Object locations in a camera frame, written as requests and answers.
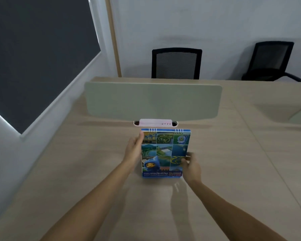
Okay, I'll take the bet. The beige wooden wall trim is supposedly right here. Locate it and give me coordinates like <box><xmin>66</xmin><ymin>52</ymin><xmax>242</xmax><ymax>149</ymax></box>
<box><xmin>105</xmin><ymin>0</ymin><xmax>122</xmax><ymax>78</ymax></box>

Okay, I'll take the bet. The person's right forearm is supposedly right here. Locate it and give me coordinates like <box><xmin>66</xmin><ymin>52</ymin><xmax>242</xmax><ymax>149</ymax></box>
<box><xmin>190</xmin><ymin>180</ymin><xmax>289</xmax><ymax>241</ymax></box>

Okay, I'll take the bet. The person's left forearm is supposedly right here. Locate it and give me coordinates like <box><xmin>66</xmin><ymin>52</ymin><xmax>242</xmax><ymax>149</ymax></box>
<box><xmin>40</xmin><ymin>159</ymin><xmax>137</xmax><ymax>241</ymax></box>

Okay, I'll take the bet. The blue spiral desk calendar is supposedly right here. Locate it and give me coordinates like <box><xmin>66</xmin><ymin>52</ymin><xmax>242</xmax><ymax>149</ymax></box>
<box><xmin>140</xmin><ymin>128</ymin><xmax>191</xmax><ymax>178</ymax></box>

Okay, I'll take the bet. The person's right hand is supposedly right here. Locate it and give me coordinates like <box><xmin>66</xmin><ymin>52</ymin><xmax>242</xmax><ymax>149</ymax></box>
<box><xmin>181</xmin><ymin>152</ymin><xmax>203</xmax><ymax>185</ymax></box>

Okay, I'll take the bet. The dark window roller blind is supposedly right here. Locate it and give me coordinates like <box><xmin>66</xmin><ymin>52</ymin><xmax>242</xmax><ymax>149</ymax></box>
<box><xmin>0</xmin><ymin>0</ymin><xmax>101</xmax><ymax>134</ymax></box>

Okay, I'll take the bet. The black mesh armrest office chair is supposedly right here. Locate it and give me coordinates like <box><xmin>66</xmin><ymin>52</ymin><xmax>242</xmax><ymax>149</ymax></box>
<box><xmin>241</xmin><ymin>41</ymin><xmax>301</xmax><ymax>83</ymax></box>

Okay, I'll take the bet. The person's left hand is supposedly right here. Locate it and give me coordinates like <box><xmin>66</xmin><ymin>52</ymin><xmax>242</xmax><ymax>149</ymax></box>
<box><xmin>123</xmin><ymin>131</ymin><xmax>144</xmax><ymax>168</ymax></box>

